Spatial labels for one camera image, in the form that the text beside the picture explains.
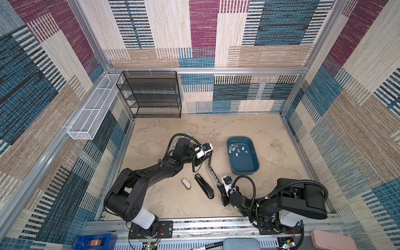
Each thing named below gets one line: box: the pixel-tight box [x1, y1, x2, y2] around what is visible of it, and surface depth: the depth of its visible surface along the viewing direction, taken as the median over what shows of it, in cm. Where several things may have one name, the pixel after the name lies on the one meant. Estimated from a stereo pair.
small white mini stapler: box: [181, 177, 192, 191], surface depth 87 cm
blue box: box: [72, 233, 118, 250], surface depth 67 cm
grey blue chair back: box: [222, 238, 262, 250], surface depth 69 cm
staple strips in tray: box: [228, 144, 249, 157], surface depth 103 cm
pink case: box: [310, 229, 358, 250], surface depth 70 cm
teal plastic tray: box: [226, 136, 260, 176], surface depth 99 cm
